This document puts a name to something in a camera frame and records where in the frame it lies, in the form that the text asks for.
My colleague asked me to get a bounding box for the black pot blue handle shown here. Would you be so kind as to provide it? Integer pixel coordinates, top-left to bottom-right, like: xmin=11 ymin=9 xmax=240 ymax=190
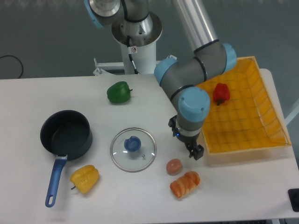
xmin=40 ymin=110 xmax=93 ymax=208

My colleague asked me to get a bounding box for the yellow plastic basket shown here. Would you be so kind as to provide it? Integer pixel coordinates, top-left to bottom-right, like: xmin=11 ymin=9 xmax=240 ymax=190
xmin=198 ymin=56 xmax=292 ymax=154

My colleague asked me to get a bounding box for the black cable on floor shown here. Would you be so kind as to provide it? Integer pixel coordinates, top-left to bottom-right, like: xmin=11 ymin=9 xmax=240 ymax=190
xmin=0 ymin=55 xmax=24 ymax=79

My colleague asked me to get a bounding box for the green bell pepper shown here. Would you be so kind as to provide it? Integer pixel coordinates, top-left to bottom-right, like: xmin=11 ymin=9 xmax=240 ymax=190
xmin=107 ymin=81 xmax=132 ymax=104

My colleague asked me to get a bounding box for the yellow bell pepper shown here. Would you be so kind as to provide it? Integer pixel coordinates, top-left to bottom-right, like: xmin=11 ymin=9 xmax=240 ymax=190
xmin=70 ymin=165 xmax=100 ymax=194

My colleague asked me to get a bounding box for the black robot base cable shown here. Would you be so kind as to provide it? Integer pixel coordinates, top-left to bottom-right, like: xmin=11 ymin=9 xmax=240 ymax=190
xmin=126 ymin=35 xmax=140 ymax=75

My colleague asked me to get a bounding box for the orange bread loaf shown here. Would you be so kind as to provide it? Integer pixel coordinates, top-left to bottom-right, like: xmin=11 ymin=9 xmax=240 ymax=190
xmin=170 ymin=171 xmax=201 ymax=198

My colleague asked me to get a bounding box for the red bell pepper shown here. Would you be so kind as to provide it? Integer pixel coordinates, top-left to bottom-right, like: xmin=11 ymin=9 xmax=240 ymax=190
xmin=213 ymin=83 xmax=230 ymax=105

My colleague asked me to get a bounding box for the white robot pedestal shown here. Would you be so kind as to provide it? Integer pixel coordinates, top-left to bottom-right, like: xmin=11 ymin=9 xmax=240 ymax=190
xmin=93 ymin=12 xmax=163 ymax=75

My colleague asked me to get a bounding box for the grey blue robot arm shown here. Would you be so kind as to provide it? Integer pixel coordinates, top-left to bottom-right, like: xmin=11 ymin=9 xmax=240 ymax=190
xmin=84 ymin=0 xmax=237 ymax=160

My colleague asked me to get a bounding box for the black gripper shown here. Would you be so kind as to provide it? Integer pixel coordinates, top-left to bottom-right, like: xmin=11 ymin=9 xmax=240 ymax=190
xmin=168 ymin=115 xmax=204 ymax=160

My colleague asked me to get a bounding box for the black device at edge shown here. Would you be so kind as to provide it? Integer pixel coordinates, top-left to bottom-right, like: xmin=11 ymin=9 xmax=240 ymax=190
xmin=288 ymin=188 xmax=299 ymax=212

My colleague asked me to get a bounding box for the brown egg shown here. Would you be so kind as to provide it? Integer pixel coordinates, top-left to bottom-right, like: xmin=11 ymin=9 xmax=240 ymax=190
xmin=166 ymin=158 xmax=182 ymax=175

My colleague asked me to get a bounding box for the glass lid blue knob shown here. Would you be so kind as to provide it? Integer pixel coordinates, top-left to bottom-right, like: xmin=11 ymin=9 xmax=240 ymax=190
xmin=110 ymin=127 xmax=157 ymax=173

